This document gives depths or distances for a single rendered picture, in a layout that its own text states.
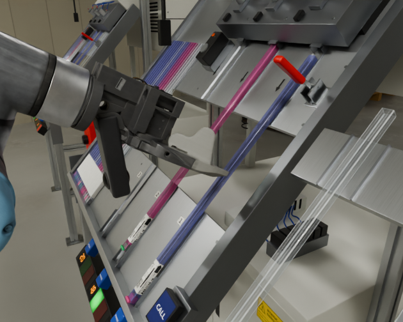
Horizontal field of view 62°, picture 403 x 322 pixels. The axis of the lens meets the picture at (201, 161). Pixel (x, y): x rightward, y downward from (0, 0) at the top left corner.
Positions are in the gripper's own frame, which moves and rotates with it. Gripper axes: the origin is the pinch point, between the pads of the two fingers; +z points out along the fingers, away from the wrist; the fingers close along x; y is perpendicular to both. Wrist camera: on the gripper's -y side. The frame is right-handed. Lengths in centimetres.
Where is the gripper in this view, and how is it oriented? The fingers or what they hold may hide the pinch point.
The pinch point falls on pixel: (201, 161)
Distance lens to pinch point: 52.8
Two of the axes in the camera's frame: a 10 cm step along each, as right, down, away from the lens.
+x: -4.7, -3.3, 8.1
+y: 4.1, -9.0, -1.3
